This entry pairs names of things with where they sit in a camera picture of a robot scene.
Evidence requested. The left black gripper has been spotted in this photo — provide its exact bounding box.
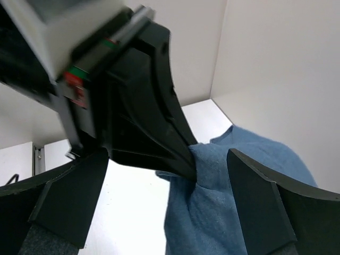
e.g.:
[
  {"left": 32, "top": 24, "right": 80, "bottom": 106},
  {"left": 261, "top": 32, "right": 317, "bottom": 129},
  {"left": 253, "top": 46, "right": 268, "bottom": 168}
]
[{"left": 53, "top": 6, "right": 197, "bottom": 157}]

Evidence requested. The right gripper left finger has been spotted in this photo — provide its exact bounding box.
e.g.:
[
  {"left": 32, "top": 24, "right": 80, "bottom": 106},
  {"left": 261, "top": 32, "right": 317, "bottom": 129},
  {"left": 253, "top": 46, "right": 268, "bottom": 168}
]
[{"left": 1, "top": 148, "right": 109, "bottom": 254}]

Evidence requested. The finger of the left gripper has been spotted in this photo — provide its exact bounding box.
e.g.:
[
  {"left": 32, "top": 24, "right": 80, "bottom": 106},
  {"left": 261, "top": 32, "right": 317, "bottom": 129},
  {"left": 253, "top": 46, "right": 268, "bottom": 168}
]
[{"left": 107, "top": 78, "right": 197, "bottom": 181}]

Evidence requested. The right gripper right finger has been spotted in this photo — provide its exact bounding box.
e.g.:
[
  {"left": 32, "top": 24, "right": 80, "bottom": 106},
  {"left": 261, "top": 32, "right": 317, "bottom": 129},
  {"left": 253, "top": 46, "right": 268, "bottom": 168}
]
[{"left": 227, "top": 149, "right": 339, "bottom": 254}]

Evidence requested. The blue pillowcase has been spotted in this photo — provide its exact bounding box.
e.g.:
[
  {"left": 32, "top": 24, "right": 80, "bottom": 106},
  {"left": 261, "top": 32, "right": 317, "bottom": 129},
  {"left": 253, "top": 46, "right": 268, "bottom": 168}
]
[{"left": 158, "top": 126, "right": 316, "bottom": 254}]

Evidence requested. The aluminium rail front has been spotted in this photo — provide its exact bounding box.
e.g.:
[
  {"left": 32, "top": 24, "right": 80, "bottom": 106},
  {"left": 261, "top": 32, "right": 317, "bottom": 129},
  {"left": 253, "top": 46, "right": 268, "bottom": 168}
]
[{"left": 32, "top": 144, "right": 46, "bottom": 176}]

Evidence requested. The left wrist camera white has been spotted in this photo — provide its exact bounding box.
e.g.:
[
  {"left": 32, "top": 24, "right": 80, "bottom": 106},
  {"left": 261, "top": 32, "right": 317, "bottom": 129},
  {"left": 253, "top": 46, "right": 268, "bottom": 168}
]
[{"left": 1, "top": 0, "right": 125, "bottom": 80}]

